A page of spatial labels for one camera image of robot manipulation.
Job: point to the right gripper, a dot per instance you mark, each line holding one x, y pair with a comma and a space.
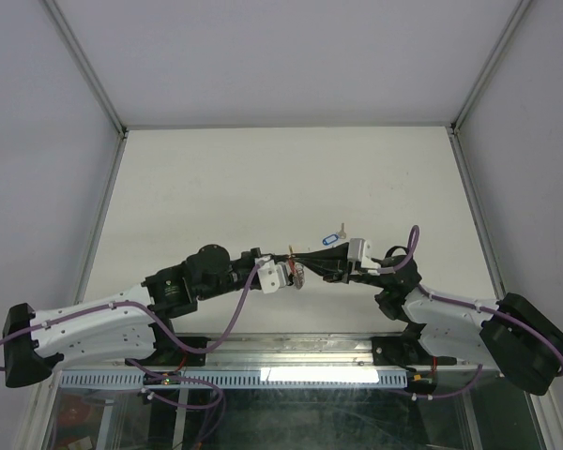
331, 262

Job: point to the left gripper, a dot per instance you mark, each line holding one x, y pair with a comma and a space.
253, 254

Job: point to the large steel keyring yellow handle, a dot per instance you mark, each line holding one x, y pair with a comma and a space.
296, 269

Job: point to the blue key tag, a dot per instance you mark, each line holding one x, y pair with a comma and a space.
330, 239

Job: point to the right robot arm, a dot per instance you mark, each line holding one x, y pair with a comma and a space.
507, 334

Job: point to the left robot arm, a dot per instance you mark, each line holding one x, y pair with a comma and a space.
134, 323

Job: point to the silver key with blue tag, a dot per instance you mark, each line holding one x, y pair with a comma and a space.
341, 233

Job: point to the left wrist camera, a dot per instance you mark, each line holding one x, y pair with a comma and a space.
272, 275

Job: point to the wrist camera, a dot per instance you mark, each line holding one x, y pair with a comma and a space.
358, 255
272, 275

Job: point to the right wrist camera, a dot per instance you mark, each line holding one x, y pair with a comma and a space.
358, 255

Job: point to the aluminium front rail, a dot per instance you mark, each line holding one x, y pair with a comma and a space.
264, 350

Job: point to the slotted cable duct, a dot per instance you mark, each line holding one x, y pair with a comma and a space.
261, 378

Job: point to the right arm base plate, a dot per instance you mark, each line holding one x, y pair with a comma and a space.
398, 352

